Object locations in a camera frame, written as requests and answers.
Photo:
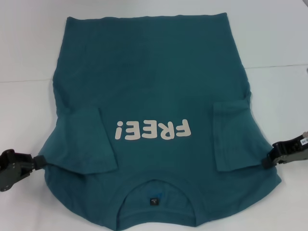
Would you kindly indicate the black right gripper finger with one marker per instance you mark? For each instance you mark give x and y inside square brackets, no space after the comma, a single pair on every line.
[269,163]

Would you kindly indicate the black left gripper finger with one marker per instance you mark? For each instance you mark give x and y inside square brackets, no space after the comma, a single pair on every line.
[40,162]

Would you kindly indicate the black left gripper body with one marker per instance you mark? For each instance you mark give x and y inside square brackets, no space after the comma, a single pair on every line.
[12,168]

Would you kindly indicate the teal t-shirt with FREE print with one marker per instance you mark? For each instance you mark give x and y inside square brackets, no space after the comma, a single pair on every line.
[156,84]

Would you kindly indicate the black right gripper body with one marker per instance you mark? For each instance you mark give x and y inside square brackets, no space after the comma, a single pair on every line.
[291,151]

